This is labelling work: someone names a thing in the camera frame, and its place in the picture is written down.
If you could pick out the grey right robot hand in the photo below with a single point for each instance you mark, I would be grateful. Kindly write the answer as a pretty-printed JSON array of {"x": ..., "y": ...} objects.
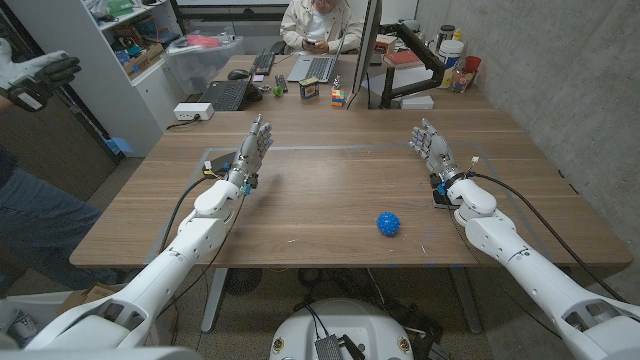
[{"x": 437, "y": 150}]

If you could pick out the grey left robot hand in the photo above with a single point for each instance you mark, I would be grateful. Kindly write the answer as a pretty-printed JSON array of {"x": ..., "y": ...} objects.
[{"x": 250, "y": 150}]

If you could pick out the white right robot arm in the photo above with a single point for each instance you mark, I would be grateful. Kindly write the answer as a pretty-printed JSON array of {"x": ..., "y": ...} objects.
[{"x": 525, "y": 270}]

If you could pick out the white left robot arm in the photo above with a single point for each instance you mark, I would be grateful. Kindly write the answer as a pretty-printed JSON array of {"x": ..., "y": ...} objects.
[{"x": 165, "y": 265}]

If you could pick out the black glasses case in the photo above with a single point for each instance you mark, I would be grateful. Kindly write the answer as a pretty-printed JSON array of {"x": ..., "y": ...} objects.
[{"x": 220, "y": 162}]

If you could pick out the blue spiky ball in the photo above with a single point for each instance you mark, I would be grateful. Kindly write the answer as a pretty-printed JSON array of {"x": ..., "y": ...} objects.
[{"x": 388, "y": 223}]

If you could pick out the flat white box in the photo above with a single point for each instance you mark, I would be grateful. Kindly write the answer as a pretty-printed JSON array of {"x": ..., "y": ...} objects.
[{"x": 417, "y": 102}]

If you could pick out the black keyboard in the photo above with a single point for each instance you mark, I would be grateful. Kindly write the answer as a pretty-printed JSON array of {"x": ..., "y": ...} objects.
[
  {"x": 263, "y": 62},
  {"x": 227, "y": 95}
]

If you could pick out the small green object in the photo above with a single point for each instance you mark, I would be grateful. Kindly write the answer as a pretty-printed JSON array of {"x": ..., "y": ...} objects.
[{"x": 278, "y": 91}]

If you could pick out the white power strip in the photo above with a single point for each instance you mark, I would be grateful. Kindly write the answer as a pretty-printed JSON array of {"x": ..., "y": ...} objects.
[{"x": 193, "y": 111}]

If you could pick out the clear jar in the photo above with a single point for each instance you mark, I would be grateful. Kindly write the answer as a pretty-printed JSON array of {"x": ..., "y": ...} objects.
[{"x": 462, "y": 81}]

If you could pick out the small black remote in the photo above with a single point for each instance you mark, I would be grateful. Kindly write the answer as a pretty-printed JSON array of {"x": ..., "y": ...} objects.
[{"x": 281, "y": 82}]

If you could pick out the black computer mouse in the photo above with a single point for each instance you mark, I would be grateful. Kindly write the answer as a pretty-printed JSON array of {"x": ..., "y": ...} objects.
[{"x": 238, "y": 74}]

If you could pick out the small yellow black box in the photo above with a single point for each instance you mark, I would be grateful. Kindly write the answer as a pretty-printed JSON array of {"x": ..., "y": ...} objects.
[{"x": 309, "y": 87}]

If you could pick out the red cup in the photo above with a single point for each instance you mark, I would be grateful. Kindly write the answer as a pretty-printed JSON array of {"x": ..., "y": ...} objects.
[{"x": 472, "y": 64}]

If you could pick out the white plastic tub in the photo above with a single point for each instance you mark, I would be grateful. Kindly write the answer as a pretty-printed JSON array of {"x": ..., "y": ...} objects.
[{"x": 450, "y": 54}]

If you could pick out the clear plastic storage bin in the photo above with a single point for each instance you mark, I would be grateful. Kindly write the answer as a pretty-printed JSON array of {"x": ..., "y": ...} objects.
[{"x": 202, "y": 65}]

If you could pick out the red book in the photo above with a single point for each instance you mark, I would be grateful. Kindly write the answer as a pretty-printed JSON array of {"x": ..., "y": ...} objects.
[{"x": 402, "y": 59}]

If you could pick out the colourful puzzle cube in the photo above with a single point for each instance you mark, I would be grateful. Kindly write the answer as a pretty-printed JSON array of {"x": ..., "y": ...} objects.
[{"x": 337, "y": 97}]

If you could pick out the silver laptop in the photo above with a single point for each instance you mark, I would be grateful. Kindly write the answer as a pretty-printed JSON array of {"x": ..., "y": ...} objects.
[{"x": 320, "y": 67}]

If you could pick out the small grey figurine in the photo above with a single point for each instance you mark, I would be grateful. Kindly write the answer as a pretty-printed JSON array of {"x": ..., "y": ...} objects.
[{"x": 336, "y": 82}]

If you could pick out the black lidded bottle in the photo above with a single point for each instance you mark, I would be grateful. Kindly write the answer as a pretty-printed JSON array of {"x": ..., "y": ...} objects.
[{"x": 445, "y": 34}]

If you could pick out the yellow capped bottle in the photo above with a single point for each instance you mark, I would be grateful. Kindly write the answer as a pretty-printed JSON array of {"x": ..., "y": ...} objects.
[{"x": 457, "y": 35}]

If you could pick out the orange box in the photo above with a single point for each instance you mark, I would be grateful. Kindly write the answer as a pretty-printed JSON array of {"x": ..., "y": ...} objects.
[{"x": 385, "y": 44}]

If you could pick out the computer monitor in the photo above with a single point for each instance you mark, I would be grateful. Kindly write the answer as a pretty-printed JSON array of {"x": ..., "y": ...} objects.
[{"x": 369, "y": 40}]

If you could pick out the blue plastic piece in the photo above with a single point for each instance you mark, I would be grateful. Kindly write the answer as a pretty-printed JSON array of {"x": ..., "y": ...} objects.
[{"x": 120, "y": 145}]

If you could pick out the black floor fan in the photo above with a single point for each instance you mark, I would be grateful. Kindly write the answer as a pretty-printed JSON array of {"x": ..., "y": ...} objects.
[{"x": 242, "y": 281}]

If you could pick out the cardboard box on shelf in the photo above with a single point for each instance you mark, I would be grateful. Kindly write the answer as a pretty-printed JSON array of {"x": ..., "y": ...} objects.
[{"x": 144, "y": 60}]

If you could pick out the seated person in cream jacket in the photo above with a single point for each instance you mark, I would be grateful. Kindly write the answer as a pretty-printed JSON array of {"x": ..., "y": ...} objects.
[{"x": 300, "y": 20}]

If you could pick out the grey table leg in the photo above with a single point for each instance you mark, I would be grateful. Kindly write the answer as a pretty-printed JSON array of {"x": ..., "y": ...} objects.
[
  {"x": 214, "y": 300},
  {"x": 466, "y": 300}
]

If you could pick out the white shelf cabinet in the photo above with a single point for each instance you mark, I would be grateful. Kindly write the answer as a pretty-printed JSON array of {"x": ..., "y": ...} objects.
[{"x": 100, "y": 85}]

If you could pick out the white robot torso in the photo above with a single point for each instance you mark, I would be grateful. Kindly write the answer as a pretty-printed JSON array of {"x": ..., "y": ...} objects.
[{"x": 360, "y": 325}]

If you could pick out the grey finned module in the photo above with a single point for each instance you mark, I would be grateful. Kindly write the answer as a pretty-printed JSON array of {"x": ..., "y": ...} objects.
[{"x": 328, "y": 348}]

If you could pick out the flat brown cardboard box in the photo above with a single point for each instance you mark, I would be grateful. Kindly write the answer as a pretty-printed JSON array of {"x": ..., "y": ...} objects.
[{"x": 87, "y": 295}]

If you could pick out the standing person in jeans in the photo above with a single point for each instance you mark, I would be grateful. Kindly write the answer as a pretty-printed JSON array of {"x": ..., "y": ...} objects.
[{"x": 40, "y": 225}]

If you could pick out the white and black glove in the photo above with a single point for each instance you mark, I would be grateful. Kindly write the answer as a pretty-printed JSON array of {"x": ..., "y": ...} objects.
[{"x": 20, "y": 70}]

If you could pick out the white floor bin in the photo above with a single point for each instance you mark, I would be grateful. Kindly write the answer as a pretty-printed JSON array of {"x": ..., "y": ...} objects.
[{"x": 30, "y": 307}]

